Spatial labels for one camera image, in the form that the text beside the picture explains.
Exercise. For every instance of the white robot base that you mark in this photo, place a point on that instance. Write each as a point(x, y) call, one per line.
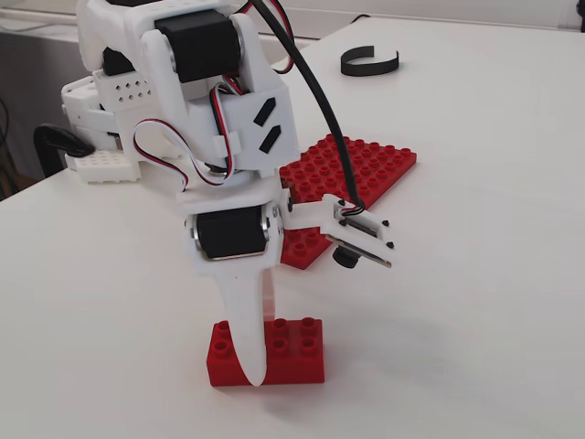
point(103, 162)

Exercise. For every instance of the red lego baseplate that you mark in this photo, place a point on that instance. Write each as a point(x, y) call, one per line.
point(379, 169)

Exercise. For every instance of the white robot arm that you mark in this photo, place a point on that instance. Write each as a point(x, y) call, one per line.
point(205, 114)

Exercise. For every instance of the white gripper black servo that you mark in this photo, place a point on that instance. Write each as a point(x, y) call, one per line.
point(230, 238)

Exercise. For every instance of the black table clamp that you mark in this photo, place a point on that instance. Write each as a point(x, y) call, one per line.
point(50, 137)

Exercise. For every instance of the white mounted wrist camera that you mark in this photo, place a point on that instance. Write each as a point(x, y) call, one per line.
point(365, 238)

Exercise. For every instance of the red lego brick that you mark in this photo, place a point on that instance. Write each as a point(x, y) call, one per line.
point(292, 366)

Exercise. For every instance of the black curved plastic strip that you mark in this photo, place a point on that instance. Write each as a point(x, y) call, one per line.
point(365, 68)

